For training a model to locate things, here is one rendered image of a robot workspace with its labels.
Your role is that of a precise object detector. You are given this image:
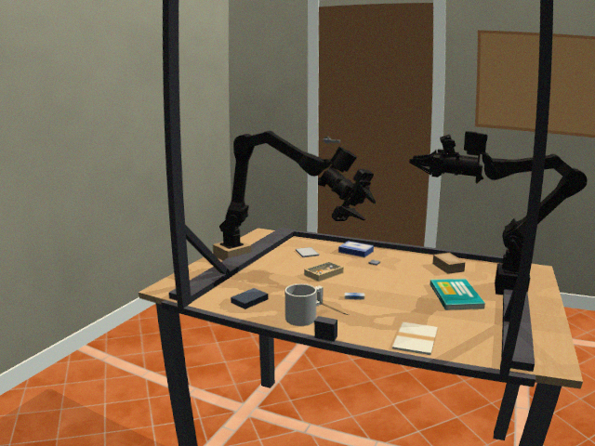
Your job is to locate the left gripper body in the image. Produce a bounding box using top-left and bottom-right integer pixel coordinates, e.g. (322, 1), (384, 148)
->
(331, 169), (374, 221)

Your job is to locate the wooden ball-in-hole puzzle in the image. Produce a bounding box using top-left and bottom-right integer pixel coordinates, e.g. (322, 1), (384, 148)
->
(304, 261), (344, 282)

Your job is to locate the grey mug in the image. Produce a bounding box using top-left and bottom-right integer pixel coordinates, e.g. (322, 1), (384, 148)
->
(284, 283), (324, 326)

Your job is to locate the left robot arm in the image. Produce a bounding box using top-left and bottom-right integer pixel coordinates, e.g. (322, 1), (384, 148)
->
(219, 131), (357, 249)

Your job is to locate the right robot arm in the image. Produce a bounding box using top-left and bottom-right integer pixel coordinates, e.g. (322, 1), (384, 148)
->
(440, 131), (587, 274)

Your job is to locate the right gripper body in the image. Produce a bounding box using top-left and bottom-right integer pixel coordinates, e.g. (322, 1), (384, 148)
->
(431, 149), (463, 177)

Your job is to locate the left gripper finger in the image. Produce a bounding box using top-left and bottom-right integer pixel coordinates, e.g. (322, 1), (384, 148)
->
(340, 208), (365, 220)
(356, 180), (376, 203)

